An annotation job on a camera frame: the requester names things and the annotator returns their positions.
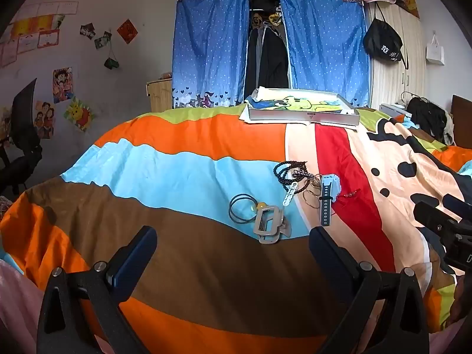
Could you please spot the yellow bear poster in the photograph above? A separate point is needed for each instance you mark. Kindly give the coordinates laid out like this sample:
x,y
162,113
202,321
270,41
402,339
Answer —
x,y
79,114

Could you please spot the black backpack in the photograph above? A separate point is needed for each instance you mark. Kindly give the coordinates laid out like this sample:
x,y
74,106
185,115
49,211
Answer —
x,y
427,118

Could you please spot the light wooden wardrobe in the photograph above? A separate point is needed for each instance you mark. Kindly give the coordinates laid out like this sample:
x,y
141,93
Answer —
x,y
387,84

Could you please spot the yellow printed cloth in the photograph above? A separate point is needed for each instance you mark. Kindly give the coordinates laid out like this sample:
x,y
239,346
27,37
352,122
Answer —
x,y
295,103

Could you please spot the cartoon boy poster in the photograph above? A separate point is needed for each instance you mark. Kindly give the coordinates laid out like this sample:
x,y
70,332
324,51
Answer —
x,y
62,84

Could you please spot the colourful striped blanket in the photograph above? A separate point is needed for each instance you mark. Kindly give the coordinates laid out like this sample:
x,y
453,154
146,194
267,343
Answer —
x,y
184,265

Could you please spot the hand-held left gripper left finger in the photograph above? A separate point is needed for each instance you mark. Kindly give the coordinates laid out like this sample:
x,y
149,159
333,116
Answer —
x,y
134,265

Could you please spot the gold bangle rings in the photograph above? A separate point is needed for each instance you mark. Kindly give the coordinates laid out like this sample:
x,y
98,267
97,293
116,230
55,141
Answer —
x,y
314,182

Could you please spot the cream cloth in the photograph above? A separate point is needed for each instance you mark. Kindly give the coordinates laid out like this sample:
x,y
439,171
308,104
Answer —
x,y
448,129

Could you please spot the group of paper certificates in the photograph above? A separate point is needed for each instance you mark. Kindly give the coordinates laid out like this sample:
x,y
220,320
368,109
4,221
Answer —
x,y
37,33

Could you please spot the green hanging ornament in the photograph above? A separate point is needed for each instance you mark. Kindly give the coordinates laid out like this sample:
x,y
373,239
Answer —
x,y
111,62

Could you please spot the black office chair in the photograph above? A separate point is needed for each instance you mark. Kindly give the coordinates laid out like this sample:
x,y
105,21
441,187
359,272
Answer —
x,y
24,118

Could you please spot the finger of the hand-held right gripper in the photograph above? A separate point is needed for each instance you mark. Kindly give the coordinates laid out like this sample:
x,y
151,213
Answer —
x,y
427,214
459,206

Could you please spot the cartoon family poster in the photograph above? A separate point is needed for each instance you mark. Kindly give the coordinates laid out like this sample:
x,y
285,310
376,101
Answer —
x,y
44,120

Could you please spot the brown wooden headboard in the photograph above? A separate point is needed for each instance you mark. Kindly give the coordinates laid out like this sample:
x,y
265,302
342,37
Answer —
x,y
462,118

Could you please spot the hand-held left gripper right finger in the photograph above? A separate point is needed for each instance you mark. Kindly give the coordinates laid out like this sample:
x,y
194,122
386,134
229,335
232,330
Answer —
x,y
332,261

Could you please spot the pink cloth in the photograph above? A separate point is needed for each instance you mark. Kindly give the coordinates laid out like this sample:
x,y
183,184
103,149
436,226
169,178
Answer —
x,y
18,302

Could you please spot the red diamond paper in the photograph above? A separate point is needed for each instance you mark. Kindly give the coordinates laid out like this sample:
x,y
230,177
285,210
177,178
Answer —
x,y
127,31

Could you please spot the silver belt buckle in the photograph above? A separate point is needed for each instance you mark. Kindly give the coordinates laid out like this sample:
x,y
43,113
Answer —
x,y
277,221

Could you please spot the colourful picture box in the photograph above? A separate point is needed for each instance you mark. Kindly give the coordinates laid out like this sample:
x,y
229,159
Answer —
x,y
411,5

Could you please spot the blue fabric wardrobe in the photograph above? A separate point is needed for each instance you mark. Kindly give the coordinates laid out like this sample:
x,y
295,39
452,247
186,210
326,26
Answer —
x,y
210,44

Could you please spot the small wooden cabinet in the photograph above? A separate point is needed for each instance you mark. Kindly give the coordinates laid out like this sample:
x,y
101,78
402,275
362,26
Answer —
x,y
160,96

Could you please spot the small photo print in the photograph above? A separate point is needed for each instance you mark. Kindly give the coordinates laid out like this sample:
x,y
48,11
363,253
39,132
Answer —
x,y
87,30
103,40

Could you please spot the white paper bag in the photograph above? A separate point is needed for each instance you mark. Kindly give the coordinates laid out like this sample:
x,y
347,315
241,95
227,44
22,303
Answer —
x,y
435,53

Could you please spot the white tray box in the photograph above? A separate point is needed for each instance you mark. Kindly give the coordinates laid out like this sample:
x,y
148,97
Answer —
x,y
302,117

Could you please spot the dark hanging clothes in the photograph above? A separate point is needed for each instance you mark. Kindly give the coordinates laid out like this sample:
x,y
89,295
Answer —
x,y
265,59

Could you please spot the blue wrist watch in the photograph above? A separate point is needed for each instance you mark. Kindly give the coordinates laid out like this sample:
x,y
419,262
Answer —
x,y
326,206

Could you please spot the white flat box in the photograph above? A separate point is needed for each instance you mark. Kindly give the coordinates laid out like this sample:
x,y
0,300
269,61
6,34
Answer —
x,y
394,110

